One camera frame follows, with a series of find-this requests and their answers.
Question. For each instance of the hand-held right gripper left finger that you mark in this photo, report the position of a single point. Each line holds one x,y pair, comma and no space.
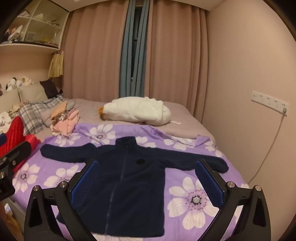
85,184

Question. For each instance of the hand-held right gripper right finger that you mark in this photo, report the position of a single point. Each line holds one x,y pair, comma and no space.
209,185

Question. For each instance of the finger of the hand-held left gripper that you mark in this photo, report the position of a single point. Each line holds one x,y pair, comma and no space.
5,188
17,151

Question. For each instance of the navy fleece jacket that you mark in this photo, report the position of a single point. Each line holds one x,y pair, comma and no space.
138,185

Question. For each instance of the pink folded clothes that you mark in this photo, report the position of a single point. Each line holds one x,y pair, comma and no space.
68,124

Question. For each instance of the red quilted garment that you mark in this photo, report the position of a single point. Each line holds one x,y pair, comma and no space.
16,132

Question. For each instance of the purple floral bed sheet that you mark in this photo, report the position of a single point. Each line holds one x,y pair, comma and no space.
175,180

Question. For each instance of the grey plaid pillow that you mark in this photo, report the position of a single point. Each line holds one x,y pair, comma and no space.
34,113

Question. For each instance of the beige patterned garment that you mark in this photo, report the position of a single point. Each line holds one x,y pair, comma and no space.
59,110

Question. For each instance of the beige pillow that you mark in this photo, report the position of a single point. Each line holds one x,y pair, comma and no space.
32,92

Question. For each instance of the grey bed cover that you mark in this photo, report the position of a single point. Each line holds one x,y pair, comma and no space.
185,125

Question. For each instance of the black and white plush toy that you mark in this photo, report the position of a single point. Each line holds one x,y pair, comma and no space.
11,83

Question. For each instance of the cream plush toy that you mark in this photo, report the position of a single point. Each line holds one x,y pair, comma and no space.
26,81

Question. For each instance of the dark brown pillow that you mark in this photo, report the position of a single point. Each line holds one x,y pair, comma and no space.
50,88

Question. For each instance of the white plush goose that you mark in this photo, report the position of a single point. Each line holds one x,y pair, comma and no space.
134,109

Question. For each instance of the straw-coloured tassel hanging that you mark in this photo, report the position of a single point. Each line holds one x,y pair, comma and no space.
56,64

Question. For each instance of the white plug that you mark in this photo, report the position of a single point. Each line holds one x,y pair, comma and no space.
285,111

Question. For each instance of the pink curtain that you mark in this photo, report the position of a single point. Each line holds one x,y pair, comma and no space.
175,58
92,53

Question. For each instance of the blue-grey curtain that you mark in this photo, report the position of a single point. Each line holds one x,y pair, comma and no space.
126,58

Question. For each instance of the white wall socket strip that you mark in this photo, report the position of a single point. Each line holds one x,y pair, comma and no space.
269,101

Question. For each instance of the white wall shelf unit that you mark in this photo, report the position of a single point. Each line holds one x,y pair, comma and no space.
34,45

